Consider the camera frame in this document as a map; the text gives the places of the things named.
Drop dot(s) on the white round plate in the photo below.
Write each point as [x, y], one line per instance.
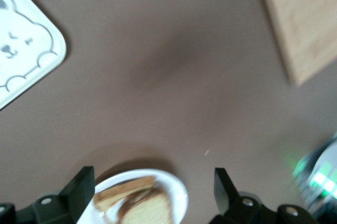
[176, 195]

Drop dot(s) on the bamboo cutting board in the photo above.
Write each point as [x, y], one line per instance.
[305, 23]

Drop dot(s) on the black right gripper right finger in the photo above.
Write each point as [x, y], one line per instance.
[229, 203]

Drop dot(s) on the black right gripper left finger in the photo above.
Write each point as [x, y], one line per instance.
[76, 197]

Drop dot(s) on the cream bear print tray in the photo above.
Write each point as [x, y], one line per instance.
[23, 31]

